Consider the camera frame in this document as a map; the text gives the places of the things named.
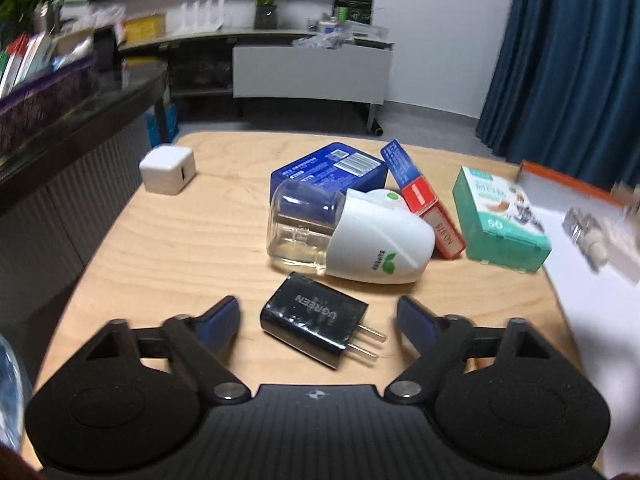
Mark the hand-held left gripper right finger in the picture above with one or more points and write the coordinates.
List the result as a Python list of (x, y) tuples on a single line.
[(412, 321)]

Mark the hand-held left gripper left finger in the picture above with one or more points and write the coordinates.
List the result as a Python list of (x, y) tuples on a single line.
[(221, 321)]

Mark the black charger plug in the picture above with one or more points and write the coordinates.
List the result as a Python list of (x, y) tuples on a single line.
[(310, 317)]

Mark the white cube charger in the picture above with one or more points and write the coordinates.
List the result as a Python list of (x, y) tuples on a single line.
[(165, 170)]

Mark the orange rimmed white box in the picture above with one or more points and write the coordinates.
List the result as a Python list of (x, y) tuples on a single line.
[(590, 320)]

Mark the white mosquito repellent device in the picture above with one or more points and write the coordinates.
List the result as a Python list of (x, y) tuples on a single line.
[(380, 240)]

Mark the green cardboard box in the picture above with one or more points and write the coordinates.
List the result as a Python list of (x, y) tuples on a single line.
[(500, 240)]

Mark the red and blue card box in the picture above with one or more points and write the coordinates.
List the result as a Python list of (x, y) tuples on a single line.
[(425, 200)]

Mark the dark blue box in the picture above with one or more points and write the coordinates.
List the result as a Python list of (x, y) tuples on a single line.
[(325, 170)]

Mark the blue and white cartons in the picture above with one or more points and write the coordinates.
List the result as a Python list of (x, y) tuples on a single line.
[(160, 125)]

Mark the clear plastic bottle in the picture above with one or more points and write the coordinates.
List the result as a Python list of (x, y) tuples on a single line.
[(12, 395)]

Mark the white tv cabinet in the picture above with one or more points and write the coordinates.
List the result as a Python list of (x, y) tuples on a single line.
[(310, 70)]

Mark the purple storage box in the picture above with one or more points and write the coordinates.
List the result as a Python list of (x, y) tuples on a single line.
[(40, 105)]

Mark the white flat box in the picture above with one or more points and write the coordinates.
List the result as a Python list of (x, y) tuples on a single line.
[(370, 34)]

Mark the small black box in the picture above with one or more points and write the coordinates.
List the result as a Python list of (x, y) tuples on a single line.
[(106, 50)]

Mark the clear plastic bags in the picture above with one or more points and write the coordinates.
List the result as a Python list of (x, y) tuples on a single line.
[(320, 41)]

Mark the yellow box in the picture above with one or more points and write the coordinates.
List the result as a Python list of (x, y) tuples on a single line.
[(144, 29)]

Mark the blue curtain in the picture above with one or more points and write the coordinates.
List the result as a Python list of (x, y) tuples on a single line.
[(565, 60)]

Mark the white router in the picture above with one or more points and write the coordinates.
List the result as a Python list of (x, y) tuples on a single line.
[(195, 17)]

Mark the clear blue container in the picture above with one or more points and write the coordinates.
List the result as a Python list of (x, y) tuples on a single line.
[(325, 26)]

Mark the black and green box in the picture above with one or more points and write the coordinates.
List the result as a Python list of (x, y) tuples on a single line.
[(352, 9)]

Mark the white plastic bag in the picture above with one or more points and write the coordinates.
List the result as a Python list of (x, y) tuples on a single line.
[(107, 15)]

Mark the row of books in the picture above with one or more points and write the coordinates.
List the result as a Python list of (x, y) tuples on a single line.
[(22, 60)]

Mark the green leafy plant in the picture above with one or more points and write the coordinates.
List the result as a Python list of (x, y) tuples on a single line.
[(25, 2)]

